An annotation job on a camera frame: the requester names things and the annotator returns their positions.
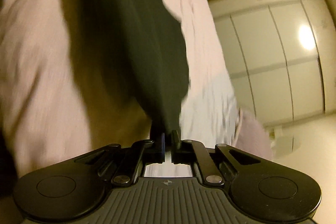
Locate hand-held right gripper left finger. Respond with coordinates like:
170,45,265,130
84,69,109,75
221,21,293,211
76,132,166,186

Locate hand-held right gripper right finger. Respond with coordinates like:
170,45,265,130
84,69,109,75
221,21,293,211
171,130,261,186

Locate black long-sleeve top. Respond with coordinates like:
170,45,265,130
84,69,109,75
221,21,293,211
56,0,191,140

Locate purple pillow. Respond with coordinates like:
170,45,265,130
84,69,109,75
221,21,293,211
235,107,273,161

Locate white wardrobe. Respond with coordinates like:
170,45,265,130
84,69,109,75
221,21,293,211
207,0,336,132

